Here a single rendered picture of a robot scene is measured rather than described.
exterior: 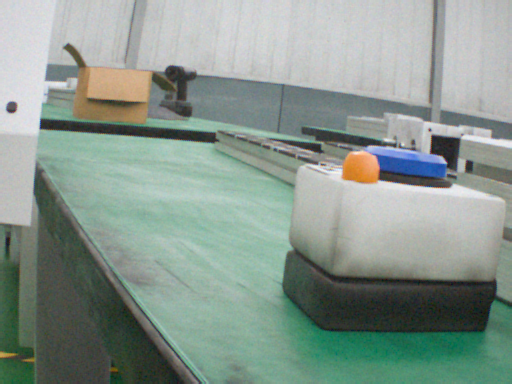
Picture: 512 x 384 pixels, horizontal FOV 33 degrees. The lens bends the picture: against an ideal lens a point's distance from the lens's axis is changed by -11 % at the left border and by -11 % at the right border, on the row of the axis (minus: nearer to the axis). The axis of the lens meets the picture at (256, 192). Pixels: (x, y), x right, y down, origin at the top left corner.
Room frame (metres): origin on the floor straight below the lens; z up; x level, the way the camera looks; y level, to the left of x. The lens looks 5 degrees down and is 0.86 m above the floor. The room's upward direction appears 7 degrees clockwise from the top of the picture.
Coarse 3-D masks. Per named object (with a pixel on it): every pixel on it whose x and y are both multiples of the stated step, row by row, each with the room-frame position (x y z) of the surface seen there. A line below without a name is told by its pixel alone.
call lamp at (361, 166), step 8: (352, 152) 0.37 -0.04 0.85; (360, 152) 0.37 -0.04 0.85; (352, 160) 0.37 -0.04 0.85; (360, 160) 0.37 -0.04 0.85; (368, 160) 0.37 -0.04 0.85; (376, 160) 0.38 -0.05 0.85; (344, 168) 0.37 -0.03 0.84; (352, 168) 0.37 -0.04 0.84; (360, 168) 0.37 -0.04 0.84; (368, 168) 0.37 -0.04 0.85; (376, 168) 0.37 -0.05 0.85; (344, 176) 0.37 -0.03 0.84; (352, 176) 0.37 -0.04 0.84; (360, 176) 0.37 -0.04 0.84; (368, 176) 0.37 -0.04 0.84; (376, 176) 0.37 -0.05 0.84
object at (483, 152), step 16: (464, 144) 0.54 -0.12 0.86; (480, 144) 0.51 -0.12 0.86; (496, 144) 0.49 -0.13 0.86; (480, 160) 0.51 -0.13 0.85; (496, 160) 0.49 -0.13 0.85; (464, 176) 0.53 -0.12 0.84; (480, 176) 0.53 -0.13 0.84; (496, 176) 0.51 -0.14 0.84; (496, 192) 0.48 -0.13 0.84; (496, 272) 0.47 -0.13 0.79
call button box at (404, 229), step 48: (336, 192) 0.37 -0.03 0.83; (384, 192) 0.37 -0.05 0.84; (432, 192) 0.38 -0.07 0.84; (480, 192) 0.40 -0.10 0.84; (336, 240) 0.37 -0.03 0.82; (384, 240) 0.37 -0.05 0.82; (432, 240) 0.37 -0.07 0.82; (480, 240) 0.38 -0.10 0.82; (288, 288) 0.43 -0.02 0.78; (336, 288) 0.37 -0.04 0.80; (384, 288) 0.37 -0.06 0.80; (432, 288) 0.38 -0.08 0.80; (480, 288) 0.38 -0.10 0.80
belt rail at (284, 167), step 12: (216, 132) 1.69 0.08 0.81; (216, 144) 1.67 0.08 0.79; (228, 144) 1.59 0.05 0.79; (240, 144) 1.44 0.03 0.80; (252, 144) 1.35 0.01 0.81; (240, 156) 1.43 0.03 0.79; (252, 156) 1.35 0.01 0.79; (264, 156) 1.26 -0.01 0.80; (276, 156) 1.19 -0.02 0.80; (288, 156) 1.13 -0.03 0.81; (264, 168) 1.25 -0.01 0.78; (276, 168) 1.18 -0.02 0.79; (288, 168) 1.15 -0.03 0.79; (288, 180) 1.11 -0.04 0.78
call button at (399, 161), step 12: (384, 156) 0.40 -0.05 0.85; (396, 156) 0.39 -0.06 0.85; (408, 156) 0.39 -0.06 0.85; (420, 156) 0.39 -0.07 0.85; (432, 156) 0.40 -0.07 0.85; (384, 168) 0.40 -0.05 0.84; (396, 168) 0.39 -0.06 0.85; (408, 168) 0.39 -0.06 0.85; (420, 168) 0.39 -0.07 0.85; (432, 168) 0.40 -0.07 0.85; (444, 168) 0.40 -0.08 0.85
